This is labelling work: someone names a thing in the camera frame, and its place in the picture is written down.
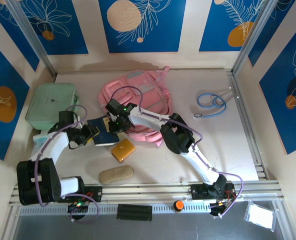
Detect small navy book yellow label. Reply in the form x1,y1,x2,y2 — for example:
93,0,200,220
87,116,120,147

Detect orange leather wallet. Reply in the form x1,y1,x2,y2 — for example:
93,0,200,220
111,138,136,163

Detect pink student backpack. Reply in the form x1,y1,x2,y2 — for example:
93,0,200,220
98,66,175,148

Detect beige glasses case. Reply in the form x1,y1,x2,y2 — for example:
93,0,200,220
98,165,134,184

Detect mint green lunch bag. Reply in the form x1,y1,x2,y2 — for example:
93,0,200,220
25,82,81,131

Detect pale blue tissue pack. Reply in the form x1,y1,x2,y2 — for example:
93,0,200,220
32,132,50,157

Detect clear bag with white paper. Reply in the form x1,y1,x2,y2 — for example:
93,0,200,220
244,199,276,231

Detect black ribbed block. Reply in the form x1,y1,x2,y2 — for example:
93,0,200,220
116,203,153,222

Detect orange emergency stop button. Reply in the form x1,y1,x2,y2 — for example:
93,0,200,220
172,199,185,213

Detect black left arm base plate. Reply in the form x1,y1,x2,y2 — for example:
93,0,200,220
57,186,103,204

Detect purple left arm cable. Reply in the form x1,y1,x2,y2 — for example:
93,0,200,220
35,104,100,224

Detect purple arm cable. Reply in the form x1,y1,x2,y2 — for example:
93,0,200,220
111,86,244,218
35,104,100,224

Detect aluminium frame rail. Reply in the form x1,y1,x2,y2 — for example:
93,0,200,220
9,181,286,207

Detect aluminium corner post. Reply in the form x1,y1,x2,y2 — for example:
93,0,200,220
231,0,280,76
6,0,57,77

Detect grey slotted cable duct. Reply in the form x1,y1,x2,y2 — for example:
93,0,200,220
20,203,211,216

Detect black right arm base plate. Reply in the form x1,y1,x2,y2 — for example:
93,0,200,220
189,183,236,201

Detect aluminium side rail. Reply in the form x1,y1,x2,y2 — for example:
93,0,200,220
226,71,268,181

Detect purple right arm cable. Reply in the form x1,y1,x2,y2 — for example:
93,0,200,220
111,86,244,218

